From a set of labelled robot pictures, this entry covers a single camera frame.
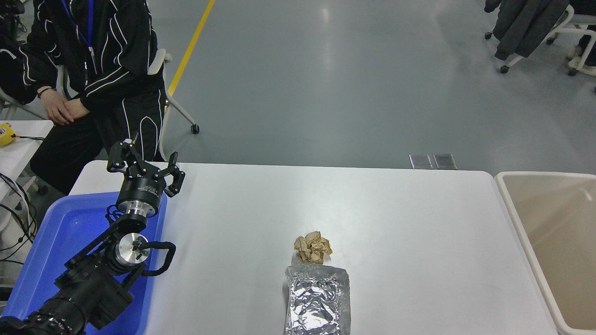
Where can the white office chair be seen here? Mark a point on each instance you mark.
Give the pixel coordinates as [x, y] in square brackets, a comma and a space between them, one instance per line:
[158, 60]

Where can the person's right hand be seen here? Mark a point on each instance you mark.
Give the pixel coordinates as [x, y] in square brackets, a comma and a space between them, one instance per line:
[58, 108]

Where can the white chair frame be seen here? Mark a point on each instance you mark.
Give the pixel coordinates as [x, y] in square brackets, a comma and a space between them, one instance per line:
[18, 110]

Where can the yellow handheld device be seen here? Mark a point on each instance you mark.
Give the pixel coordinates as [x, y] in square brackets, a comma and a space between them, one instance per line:
[5, 135]

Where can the silver floor outlet plate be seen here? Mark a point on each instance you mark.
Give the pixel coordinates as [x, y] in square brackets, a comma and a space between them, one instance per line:
[444, 161]
[421, 161]

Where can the silver foil tray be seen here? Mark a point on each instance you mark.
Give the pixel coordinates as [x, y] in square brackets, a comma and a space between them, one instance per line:
[316, 302]

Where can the crumpled tan paper ball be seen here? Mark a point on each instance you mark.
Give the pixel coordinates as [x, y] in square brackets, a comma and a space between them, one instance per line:
[313, 248]

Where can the dark grey coat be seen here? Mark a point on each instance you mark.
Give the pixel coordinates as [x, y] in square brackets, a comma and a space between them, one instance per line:
[521, 23]

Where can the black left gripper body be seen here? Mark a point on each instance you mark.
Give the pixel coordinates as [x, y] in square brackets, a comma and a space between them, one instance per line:
[142, 188]

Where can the large pale bin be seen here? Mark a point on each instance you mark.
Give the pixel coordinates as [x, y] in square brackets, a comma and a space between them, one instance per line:
[558, 242]

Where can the person's left hand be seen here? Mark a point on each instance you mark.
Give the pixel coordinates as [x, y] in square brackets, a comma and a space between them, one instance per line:
[78, 108]

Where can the blue plastic tray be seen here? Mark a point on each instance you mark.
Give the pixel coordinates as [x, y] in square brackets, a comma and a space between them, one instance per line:
[60, 232]

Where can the black backpack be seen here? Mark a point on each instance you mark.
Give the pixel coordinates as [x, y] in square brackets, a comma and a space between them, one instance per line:
[6, 74]

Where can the person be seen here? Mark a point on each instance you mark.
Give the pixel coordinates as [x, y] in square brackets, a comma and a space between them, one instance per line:
[587, 46]
[116, 60]

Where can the white wheeled chair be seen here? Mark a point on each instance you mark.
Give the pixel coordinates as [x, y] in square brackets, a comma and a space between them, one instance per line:
[584, 21]
[564, 25]

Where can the white side table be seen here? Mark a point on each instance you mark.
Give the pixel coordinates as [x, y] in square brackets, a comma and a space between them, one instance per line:
[21, 153]

